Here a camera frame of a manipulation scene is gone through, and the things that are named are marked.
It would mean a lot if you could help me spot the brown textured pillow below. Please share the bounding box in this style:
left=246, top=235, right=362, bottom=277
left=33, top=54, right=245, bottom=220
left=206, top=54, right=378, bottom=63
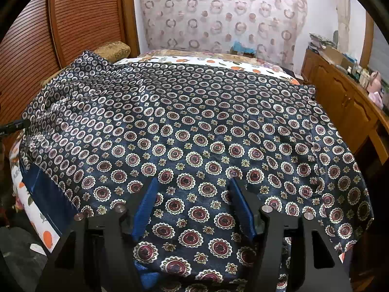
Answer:
left=94, top=41, right=131, bottom=63

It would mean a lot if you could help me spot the grey window blind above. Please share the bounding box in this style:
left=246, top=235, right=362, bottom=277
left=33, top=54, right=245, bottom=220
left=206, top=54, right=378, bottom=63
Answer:
left=372, top=27, right=389, bottom=76

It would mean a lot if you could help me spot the cardboard box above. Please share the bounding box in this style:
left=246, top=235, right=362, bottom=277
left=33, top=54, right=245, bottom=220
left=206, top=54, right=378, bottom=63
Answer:
left=319, top=46, right=345, bottom=66

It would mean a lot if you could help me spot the pink thermos jug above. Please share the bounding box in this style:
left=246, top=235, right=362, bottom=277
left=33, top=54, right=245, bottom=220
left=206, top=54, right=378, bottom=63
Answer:
left=369, top=71, right=383, bottom=93

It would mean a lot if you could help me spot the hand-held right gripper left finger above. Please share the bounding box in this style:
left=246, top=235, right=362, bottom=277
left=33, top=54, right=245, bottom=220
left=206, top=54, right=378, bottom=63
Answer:
left=36, top=177, right=161, bottom=292

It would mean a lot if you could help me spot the orange fruit print bedsheet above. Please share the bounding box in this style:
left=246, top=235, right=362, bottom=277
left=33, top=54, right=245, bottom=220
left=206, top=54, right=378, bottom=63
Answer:
left=9, top=55, right=304, bottom=254

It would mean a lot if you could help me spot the wooden louvered wardrobe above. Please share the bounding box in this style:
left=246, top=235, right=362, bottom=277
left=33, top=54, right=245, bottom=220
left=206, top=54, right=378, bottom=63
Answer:
left=0, top=0, right=140, bottom=134

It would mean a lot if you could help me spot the stack of folded cloths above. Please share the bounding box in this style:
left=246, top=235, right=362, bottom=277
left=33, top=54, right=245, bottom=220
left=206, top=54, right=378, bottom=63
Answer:
left=308, top=32, right=338, bottom=51

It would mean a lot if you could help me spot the beige window curtain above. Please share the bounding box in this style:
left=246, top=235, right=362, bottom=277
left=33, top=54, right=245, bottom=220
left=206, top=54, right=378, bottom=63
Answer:
left=333, top=0, right=351, bottom=49

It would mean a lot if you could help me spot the box with blue cloth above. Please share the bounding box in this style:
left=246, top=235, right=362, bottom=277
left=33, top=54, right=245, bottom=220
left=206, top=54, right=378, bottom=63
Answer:
left=230, top=41, right=256, bottom=58

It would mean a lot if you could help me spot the wooden sideboard cabinet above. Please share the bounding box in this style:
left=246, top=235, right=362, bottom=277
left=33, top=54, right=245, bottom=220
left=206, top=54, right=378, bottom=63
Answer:
left=301, top=49, right=389, bottom=171

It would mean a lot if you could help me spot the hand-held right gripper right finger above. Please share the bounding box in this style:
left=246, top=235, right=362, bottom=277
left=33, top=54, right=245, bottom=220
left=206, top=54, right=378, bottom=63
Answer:
left=228, top=177, right=353, bottom=292

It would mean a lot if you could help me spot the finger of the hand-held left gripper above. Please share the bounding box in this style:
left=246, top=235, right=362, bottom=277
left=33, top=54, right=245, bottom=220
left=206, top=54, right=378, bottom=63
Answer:
left=0, top=119, right=31, bottom=135

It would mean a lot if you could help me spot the ring-pattern sheer curtain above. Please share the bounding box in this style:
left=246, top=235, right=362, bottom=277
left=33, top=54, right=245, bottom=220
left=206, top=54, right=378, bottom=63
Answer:
left=140, top=0, right=307, bottom=73

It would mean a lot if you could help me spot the navy circle-print garment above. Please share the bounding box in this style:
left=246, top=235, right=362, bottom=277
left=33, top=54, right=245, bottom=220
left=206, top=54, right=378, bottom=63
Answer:
left=21, top=50, right=374, bottom=292

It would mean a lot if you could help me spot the floral blanket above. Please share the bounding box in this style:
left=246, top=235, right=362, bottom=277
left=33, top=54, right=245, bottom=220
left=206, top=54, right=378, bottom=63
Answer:
left=137, top=49, right=286, bottom=73

